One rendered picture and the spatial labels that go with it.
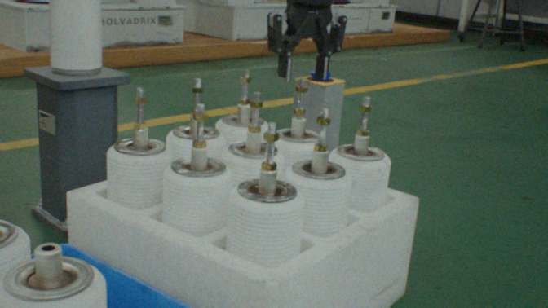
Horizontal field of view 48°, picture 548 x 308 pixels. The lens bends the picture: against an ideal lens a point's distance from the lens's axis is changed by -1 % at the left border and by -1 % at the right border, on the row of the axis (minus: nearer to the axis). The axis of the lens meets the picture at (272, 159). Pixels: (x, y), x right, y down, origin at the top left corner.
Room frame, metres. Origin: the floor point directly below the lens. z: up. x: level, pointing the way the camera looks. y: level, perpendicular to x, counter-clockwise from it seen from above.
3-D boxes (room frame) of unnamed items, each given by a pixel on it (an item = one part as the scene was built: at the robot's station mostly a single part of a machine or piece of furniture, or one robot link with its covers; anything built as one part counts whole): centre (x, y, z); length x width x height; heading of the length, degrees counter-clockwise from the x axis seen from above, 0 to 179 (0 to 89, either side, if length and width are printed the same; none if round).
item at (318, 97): (1.17, -0.08, 0.16); 0.07 x 0.07 x 0.31; 54
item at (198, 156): (0.79, 0.10, 0.26); 0.02 x 0.02 x 0.03
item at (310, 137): (0.98, -0.04, 0.25); 0.08 x 0.08 x 0.01
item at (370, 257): (0.89, 0.03, 0.09); 0.39 x 0.39 x 0.18; 54
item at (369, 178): (0.91, -0.14, 0.16); 0.10 x 0.10 x 0.18
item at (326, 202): (0.82, -0.07, 0.16); 0.10 x 0.10 x 0.18
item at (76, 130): (1.15, 0.38, 0.15); 0.15 x 0.15 x 0.30; 46
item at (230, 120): (1.05, 0.06, 0.25); 0.08 x 0.08 x 0.01
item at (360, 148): (0.91, -0.14, 0.26); 0.02 x 0.02 x 0.03
